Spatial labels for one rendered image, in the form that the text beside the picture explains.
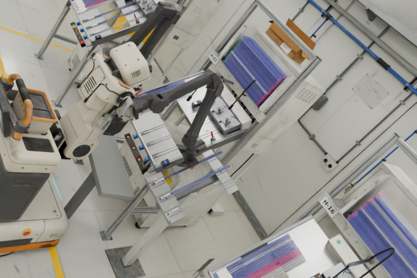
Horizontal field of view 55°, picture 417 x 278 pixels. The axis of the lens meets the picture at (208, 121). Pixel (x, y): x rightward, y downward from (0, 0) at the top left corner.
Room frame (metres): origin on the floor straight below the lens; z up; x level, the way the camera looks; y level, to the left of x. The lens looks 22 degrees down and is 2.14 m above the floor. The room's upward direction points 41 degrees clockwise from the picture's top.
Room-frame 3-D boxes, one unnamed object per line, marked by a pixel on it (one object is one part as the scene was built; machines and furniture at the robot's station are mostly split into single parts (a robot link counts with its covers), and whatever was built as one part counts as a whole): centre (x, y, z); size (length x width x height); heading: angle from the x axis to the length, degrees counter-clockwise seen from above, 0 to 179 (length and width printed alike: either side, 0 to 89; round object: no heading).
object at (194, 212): (3.04, -0.04, 0.31); 0.70 x 0.65 x 0.62; 53
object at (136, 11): (3.75, 1.21, 0.66); 1.01 x 0.73 x 1.31; 143
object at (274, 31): (3.21, -0.11, 1.82); 0.68 x 0.30 x 0.20; 53
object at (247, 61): (2.90, -0.02, 1.52); 0.51 x 0.13 x 0.27; 53
